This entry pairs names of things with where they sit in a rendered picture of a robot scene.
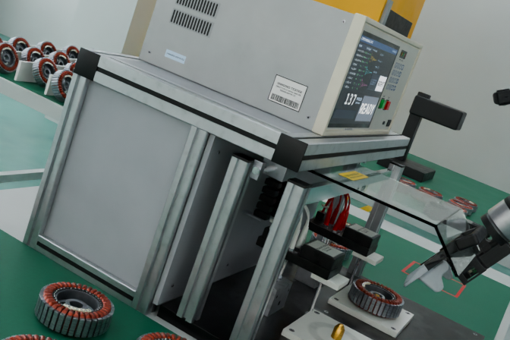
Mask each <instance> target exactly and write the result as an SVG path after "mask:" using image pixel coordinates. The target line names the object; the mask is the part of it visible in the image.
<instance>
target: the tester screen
mask: <svg viewBox="0 0 510 340"><path fill-rule="evenodd" d="M397 51H398V50H397V49H394V48H392V47H389V46H387V45H384V44H382V43H380V42H377V41H376V40H373V39H371V38H368V37H366V36H364V35H362V37H361V39H360V42H359V45H358V47H357V51H356V52H355V55H354V58H353V61H352V63H351V66H350V69H349V71H348V75H347V77H346V79H345V82H344V85H343V87H342V91H341V93H340V96H339V98H338V102H337V103H336V106H335V109H334V112H335V110H336V109H344V110H353V111H356V114H355V116H354V119H349V118H332V117H333V115H334V112H333V114H332V117H331V120H330V122H329V123H330V124H370V121H355V118H356V116H357V113H358V110H359V108H360V105H361V103H362V100H363V98H364V96H373V97H378V98H379V97H380V95H381V93H382V92H379V91H375V90H367V88H368V85H369V82H370V79H371V77H372V75H373V74H377V75H380V76H384V77H388V75H389V72H390V70H391V67H392V64H393V61H394V60H395V56H396V54H397ZM348 93H357V94H358V95H357V98H356V100H355V103H354V106H345V105H343V104H344V101H345V98H346V96H347V94H348Z"/></svg>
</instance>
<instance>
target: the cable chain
mask: <svg viewBox="0 0 510 340"><path fill-rule="evenodd" d="M265 184H267V185H265V186H263V189H262V192H263V193H262V194H260V197H259V200H261V201H258V202H257V205H256V208H253V210H254V212H250V211H248V210H244V211H243V213H245V214H247V215H249V216H251V217H253V218H255V219H257V220H259V221H261V222H262V221H266V220H269V218H271V219H272V218H274V217H275V213H276V211H277V209H278V206H279V203H280V200H281V198H282V195H283V192H284V190H285V186H286V184H287V181H284V182H280V181H278V180H276V179H274V178H271V177H270V178H266V180H265Z"/></svg>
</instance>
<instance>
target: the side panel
mask: <svg viewBox="0 0 510 340"><path fill-rule="evenodd" d="M209 136H210V133H208V132H205V131H203V130H201V129H199V128H197V127H194V126H192V125H190V124H188V123H185V122H183V121H181V120H179V119H177V118H174V117H172V116H170V115H167V114H165V113H163V112H161V111H159V110H157V109H154V108H152V107H150V106H148V105H145V104H143V103H141V102H138V101H137V100H135V99H132V98H130V97H128V96H125V95H123V94H121V93H118V92H116V91H114V90H111V89H109V88H108V87H104V86H103V85H101V84H99V83H96V82H94V81H91V80H89V79H86V78H85V77H82V76H80V75H78V74H75V73H73V76H72V78H71V83H70V86H69V89H68V93H67V96H66V99H65V103H64V106H63V109H62V112H61V116H60V119H59V122H58V127H57V129H56V132H55V136H54V139H53V142H52V146H51V149H50V152H49V157H48V159H47V162H46V167H45V169H44V172H43V175H42V180H41V182H40V185H39V190H38V192H37V195H36V199H35V203H34V205H33V210H32V212H31V215H30V220H29V222H28V226H27V230H26V233H25V235H24V240H23V243H25V244H26V245H30V247H32V248H33V249H34V250H37V251H38V252H40V253H41V254H43V255H45V256H46V257H48V258H49V259H51V260H53V261H55V262H56V263H58V264H60V265H61V266H63V267H65V268H66V269H69V270H70V271H72V272H73V273H75V274H77V275H78V276H80V277H81V278H83V279H85V280H87V281H88V282H90V283H92V284H93V285H95V286H96V287H98V288H101V289H102V290H103V291H105V292H107V293H109V294H110V295H112V296H113V297H115V298H117V299H119V300H120V301H122V302H124V303H125V304H127V305H128V306H130V307H133V308H134V309H135V310H139V311H140V312H141V313H142V314H144V315H145V316H146V315H147V314H148V313H149V312H150V313H152V312H154V310H155V308H156V305H155V304H154V303H153V299H154V297H155V294H156V290H157V288H158V285H159V281H160V279H161V276H162V273H163V270H164V268H165V264H166V261H167V259H168V255H169V252H170V250H171V248H172V244H173V241H174V239H175V235H176V232H177V230H178V226H179V223H180V221H181V217H182V215H183V212H184V208H185V206H186V203H187V199H188V197H189V195H190V191H191V188H192V186H193V183H194V179H195V177H196V174H197V170H198V168H199V166H200V162H201V159H202V157H203V153H204V150H205V148H206V144H207V142H208V139H209Z"/></svg>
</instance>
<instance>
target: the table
mask: <svg viewBox="0 0 510 340"><path fill-rule="evenodd" d="M56 50H57V49H56V48H55V46H54V44H53V43H51V42H50V41H44V42H39V43H38V44H37V45H36V47H34V46H33V47H30V44H29V43H28V42H27V40H26V39H24V38H23V37H22V36H18V37H14V38H11V39H9V41H8V42H3V40H2V38H1V37H0V93H2V94H4V95H6V96H8V97H10V98H12V99H14V100H16V101H18V102H20V103H22V104H24V105H27V106H29V107H31V108H32V109H35V110H37V111H38V112H41V113H43V114H44V115H47V116H49V117H50V118H53V119H55V120H56V121H59V119H60V116H61V112H62V109H63V106H64V103H65V99H66V96H67V93H68V89H69V86H70V83H71V78H72V76H73V73H74V67H75V65H76V61H77V57H78V54H79V51H80V50H79V49H78V48H77V47H76V46H65V47H64V48H63V49H62V50H61V51H56ZM17 51H20V52H22V53H21V57H20V58H21V61H31V62H33V66H32V72H33V76H34V78H35V81H36V83H34V82H24V81H16V80H14V77H15V74H16V69H17V66H18V63H19V57H17V56H18V55H17ZM2 52H3V53H2ZM45 55H48V56H49V57H48V58H47V57H45ZM31 56H32V57H31ZM70 58H74V59H76V61H74V62H71V63H70V60H69V59H70ZM57 60H58V61H57ZM7 62H8V64H7V65H6V64H5V63H7ZM56 65H62V66H64V67H65V68H64V70H57V69H58V68H57V66H56ZM43 66H44V68H43ZM50 74H53V76H52V82H51V85H52V92H53V93H54V96H48V95H45V94H44V92H45V89H46V84H47V82H48V79H47V78H49V75H50ZM63 79H64V80H63ZM66 90H67V92H66V93H65V91H66ZM43 172H44V168H39V169H28V170H18V171H7V172H0V183H6V182H15V181H30V180H39V179H42V176H43Z"/></svg>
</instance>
